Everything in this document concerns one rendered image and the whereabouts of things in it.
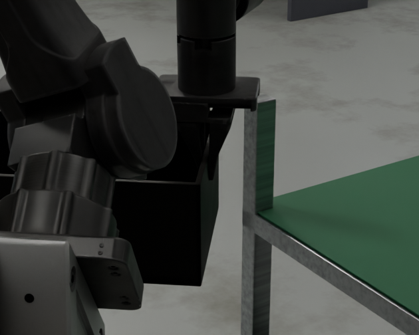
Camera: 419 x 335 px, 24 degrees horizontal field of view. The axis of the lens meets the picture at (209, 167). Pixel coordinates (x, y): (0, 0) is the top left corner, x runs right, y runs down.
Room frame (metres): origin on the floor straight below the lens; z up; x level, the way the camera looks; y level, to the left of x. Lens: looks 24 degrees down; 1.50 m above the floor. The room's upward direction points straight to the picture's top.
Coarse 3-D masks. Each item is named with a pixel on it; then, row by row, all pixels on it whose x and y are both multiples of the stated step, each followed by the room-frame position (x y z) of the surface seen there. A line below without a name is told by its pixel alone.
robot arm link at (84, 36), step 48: (0, 0) 0.63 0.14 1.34; (48, 0) 0.65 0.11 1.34; (0, 48) 0.65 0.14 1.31; (48, 48) 0.63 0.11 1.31; (96, 48) 0.66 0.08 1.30; (0, 96) 0.67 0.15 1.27; (96, 96) 0.64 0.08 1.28; (144, 96) 0.66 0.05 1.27; (96, 144) 0.63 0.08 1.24; (144, 144) 0.63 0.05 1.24
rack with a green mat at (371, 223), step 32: (256, 128) 1.12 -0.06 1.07; (256, 160) 1.12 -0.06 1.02; (416, 160) 1.29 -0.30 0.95; (256, 192) 1.12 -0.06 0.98; (320, 192) 1.18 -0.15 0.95; (352, 192) 1.18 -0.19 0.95; (384, 192) 1.18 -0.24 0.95; (416, 192) 1.18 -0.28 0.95; (256, 224) 1.11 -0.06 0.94; (288, 224) 1.08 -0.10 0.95; (320, 224) 1.08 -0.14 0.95; (352, 224) 1.08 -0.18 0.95; (384, 224) 1.08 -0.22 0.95; (416, 224) 1.08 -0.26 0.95; (256, 256) 1.12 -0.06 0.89; (320, 256) 1.01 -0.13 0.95; (352, 256) 1.00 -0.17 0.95; (384, 256) 1.00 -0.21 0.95; (416, 256) 1.00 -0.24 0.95; (256, 288) 1.12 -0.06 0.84; (352, 288) 0.95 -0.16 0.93; (384, 288) 0.93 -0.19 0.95; (416, 288) 0.93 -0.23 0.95; (256, 320) 1.12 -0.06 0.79; (416, 320) 0.87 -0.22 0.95
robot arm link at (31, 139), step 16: (48, 96) 0.67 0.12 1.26; (64, 96) 0.66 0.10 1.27; (80, 96) 0.65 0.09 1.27; (32, 112) 0.66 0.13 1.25; (48, 112) 0.66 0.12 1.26; (64, 112) 0.65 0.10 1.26; (80, 112) 0.64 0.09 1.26; (16, 128) 0.65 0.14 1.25; (32, 128) 0.64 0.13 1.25; (48, 128) 0.63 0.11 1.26; (64, 128) 0.62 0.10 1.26; (80, 128) 0.63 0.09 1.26; (16, 144) 0.63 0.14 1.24; (32, 144) 0.63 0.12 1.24; (48, 144) 0.62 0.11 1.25; (64, 144) 0.61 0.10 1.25; (80, 144) 0.62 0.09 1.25; (16, 160) 0.62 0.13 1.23; (96, 160) 0.63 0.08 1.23; (144, 176) 0.67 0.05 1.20
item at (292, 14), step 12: (288, 0) 5.64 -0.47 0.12; (300, 0) 5.65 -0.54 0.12; (312, 0) 5.70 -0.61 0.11; (324, 0) 5.75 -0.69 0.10; (336, 0) 5.80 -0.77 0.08; (348, 0) 5.86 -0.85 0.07; (360, 0) 5.91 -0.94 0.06; (288, 12) 5.64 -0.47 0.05; (300, 12) 5.65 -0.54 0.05; (312, 12) 5.70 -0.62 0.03; (324, 12) 5.75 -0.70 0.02; (336, 12) 5.81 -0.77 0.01
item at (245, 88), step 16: (192, 48) 0.88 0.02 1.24; (208, 48) 0.89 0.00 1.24; (224, 48) 0.88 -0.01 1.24; (192, 64) 0.88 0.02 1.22; (208, 64) 0.88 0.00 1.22; (224, 64) 0.88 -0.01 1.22; (176, 80) 0.92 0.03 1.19; (192, 80) 0.88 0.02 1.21; (208, 80) 0.88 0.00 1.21; (224, 80) 0.88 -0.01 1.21; (240, 80) 0.92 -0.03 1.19; (256, 80) 0.92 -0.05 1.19; (176, 96) 0.88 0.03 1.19; (192, 96) 0.88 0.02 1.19; (208, 96) 0.88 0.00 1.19; (224, 96) 0.88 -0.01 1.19; (240, 96) 0.88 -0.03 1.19; (256, 96) 0.88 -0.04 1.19
